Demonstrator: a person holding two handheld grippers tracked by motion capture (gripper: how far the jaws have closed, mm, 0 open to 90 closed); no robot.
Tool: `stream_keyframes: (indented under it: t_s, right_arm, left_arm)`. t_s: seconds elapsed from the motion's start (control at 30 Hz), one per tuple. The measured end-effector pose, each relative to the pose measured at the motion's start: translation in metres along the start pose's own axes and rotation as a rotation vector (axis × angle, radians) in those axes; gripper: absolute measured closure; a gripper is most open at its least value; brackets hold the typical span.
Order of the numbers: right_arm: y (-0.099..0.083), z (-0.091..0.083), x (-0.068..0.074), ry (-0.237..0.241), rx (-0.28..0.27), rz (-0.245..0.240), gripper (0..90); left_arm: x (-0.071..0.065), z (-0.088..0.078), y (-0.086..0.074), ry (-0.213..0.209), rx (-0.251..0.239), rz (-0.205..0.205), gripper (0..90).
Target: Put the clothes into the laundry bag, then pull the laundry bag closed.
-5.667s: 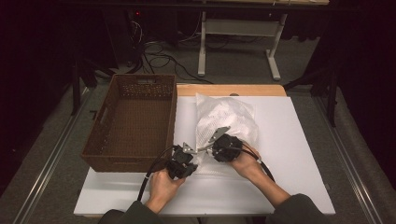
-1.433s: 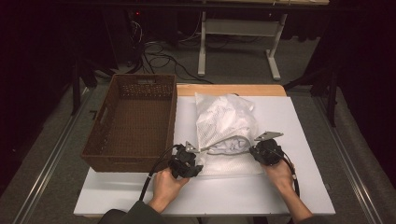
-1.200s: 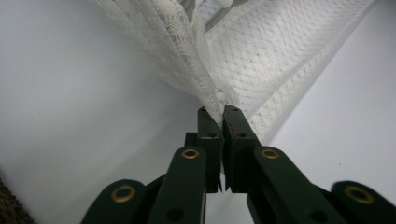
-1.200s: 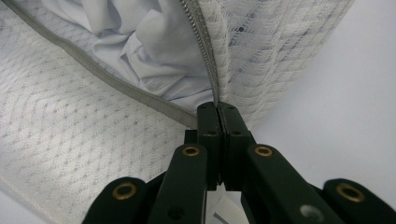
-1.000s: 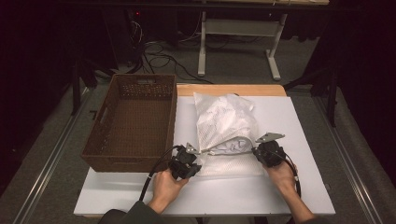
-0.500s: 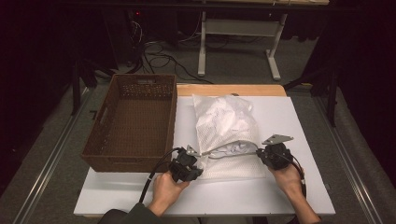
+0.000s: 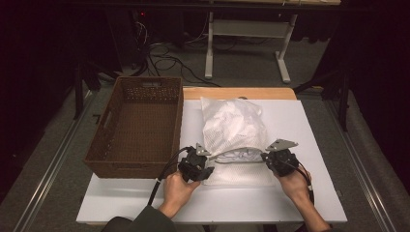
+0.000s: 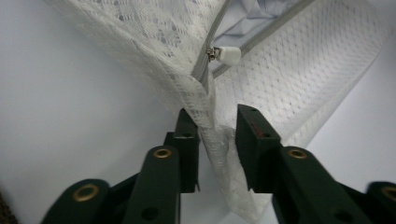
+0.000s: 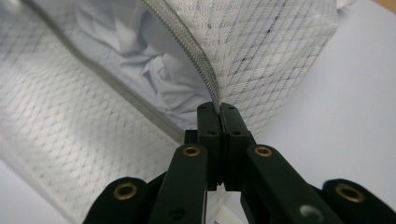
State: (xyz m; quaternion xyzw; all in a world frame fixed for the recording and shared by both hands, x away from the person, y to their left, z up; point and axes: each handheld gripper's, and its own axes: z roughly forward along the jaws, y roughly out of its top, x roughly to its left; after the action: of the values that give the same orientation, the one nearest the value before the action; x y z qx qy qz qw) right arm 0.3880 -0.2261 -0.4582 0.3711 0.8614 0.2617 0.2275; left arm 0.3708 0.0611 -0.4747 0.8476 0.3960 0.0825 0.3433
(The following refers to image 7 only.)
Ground metal floor rail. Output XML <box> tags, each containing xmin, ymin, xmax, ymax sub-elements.
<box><xmin>12</xmin><ymin>92</ymin><xmax>99</xmax><ymax>232</ymax></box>
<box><xmin>324</xmin><ymin>99</ymin><xmax>410</xmax><ymax>232</ymax></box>

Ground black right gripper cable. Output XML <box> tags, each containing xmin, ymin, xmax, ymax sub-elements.
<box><xmin>288</xmin><ymin>159</ymin><xmax>316</xmax><ymax>207</ymax></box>

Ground black metal stand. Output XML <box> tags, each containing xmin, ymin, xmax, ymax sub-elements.
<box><xmin>292</xmin><ymin>68</ymin><xmax>353</xmax><ymax>132</ymax></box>
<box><xmin>73</xmin><ymin>60</ymin><xmax>102</xmax><ymax>121</ymax></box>

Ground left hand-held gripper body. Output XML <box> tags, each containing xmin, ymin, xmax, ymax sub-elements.
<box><xmin>177</xmin><ymin>143</ymin><xmax>213</xmax><ymax>184</ymax></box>

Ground black computer tower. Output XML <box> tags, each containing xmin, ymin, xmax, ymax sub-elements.
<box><xmin>105</xmin><ymin>9</ymin><xmax>153</xmax><ymax>74</ymax></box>

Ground brown wicker basket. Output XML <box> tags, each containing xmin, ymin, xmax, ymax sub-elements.
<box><xmin>83</xmin><ymin>75</ymin><xmax>185</xmax><ymax>180</ymax></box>

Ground black floor cables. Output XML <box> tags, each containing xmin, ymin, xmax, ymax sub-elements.
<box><xmin>134</xmin><ymin>18</ymin><xmax>222</xmax><ymax>88</ymax></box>

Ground person's right hand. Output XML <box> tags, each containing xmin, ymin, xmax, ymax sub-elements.
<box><xmin>273</xmin><ymin>166</ymin><xmax>312</xmax><ymax>203</ymax></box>

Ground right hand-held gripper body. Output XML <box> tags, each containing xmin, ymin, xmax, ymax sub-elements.
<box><xmin>265</xmin><ymin>138</ymin><xmax>300</xmax><ymax>178</ymax></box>

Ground person's left hand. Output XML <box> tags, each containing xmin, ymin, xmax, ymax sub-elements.
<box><xmin>161</xmin><ymin>170</ymin><xmax>202</xmax><ymax>218</ymax></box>

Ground white metal desk frame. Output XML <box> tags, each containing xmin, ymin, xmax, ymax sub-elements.
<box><xmin>199</xmin><ymin>0</ymin><xmax>342</xmax><ymax>85</ymax></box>

